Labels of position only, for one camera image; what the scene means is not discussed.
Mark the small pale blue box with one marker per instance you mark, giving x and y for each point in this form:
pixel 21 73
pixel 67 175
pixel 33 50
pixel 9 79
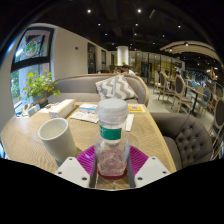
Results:
pixel 33 110

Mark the white cardboard tissue box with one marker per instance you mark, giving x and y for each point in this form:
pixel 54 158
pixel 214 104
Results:
pixel 61 108

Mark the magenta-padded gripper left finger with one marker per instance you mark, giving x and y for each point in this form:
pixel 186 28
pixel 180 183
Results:
pixel 71 170

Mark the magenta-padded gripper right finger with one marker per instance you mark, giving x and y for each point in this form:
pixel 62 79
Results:
pixel 151 170

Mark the group of ceiling lights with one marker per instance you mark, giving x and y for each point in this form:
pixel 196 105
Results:
pixel 139 11

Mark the clear plastic bottle white cap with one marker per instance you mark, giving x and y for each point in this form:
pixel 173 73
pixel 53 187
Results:
pixel 111 146

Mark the white paper napkin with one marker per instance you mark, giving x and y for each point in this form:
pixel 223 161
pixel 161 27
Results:
pixel 129 121

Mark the grey curved sofa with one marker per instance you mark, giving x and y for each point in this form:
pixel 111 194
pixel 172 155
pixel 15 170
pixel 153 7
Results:
pixel 76 86

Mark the green potted plant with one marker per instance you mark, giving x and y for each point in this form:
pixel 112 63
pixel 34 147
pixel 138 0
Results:
pixel 38 85

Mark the white round column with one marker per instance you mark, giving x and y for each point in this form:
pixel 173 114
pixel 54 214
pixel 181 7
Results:
pixel 122 55

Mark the small white blue pack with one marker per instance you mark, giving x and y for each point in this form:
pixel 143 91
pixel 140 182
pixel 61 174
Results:
pixel 87 108

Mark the grey white chevron cushion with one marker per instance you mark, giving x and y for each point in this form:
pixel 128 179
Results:
pixel 125 88

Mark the colourful window poster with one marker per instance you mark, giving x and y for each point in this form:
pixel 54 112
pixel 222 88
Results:
pixel 33 46

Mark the white printed leaflet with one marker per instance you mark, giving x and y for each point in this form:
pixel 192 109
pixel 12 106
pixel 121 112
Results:
pixel 46 108

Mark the white folded brochure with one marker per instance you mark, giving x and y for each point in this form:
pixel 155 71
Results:
pixel 83 117

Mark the white mug green print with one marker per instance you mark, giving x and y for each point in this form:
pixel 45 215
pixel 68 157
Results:
pixel 58 140

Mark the yellow printed card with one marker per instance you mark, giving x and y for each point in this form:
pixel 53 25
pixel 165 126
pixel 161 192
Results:
pixel 136 108

